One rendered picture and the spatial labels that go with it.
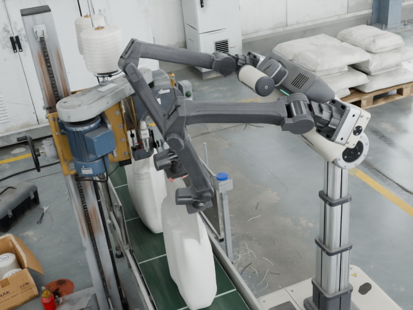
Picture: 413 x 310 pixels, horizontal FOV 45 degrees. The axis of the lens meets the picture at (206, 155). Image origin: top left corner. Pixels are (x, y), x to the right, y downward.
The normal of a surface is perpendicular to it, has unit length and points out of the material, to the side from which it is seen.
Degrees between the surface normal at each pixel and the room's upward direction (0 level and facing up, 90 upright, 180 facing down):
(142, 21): 90
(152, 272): 0
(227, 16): 90
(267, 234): 0
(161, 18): 90
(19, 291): 89
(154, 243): 0
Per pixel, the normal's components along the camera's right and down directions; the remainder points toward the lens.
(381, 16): -0.93, 0.26
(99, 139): 0.73, 0.27
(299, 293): -0.09, -0.87
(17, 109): 0.36, 0.42
